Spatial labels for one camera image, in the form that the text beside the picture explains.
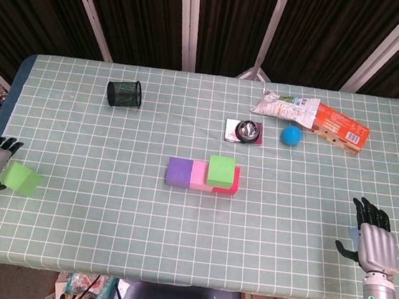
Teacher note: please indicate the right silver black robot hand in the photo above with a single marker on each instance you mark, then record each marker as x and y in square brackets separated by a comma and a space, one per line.
[377, 245]

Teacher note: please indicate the light blue foam cube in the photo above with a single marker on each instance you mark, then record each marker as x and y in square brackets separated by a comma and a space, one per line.
[354, 234]

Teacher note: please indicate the green foam cube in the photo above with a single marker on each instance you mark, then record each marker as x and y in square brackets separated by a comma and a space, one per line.
[221, 172]
[21, 179]

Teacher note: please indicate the magenta foam cube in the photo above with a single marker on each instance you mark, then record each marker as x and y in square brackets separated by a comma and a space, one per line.
[229, 190]

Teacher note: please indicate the purple foam cube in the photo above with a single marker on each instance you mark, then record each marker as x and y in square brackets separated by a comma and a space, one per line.
[179, 172]

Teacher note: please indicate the orange cardboard box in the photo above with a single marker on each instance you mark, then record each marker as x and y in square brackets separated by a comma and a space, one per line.
[342, 129]

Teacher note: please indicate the blue ball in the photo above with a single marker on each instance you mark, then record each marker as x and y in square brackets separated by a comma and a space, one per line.
[291, 135]

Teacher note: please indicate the black mesh pen holder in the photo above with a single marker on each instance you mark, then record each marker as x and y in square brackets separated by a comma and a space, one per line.
[123, 94]

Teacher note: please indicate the crumpled plastic packaging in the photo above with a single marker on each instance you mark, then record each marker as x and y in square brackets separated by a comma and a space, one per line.
[75, 287]

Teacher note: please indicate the white snack bag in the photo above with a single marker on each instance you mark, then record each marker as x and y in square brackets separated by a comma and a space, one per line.
[283, 108]

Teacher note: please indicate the red flat case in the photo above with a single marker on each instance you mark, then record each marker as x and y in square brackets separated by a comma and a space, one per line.
[228, 129]

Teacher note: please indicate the green checked tablecloth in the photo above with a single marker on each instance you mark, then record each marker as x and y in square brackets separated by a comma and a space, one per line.
[161, 235]

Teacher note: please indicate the light pink foam cube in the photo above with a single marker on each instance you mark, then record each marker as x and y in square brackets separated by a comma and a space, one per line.
[200, 176]

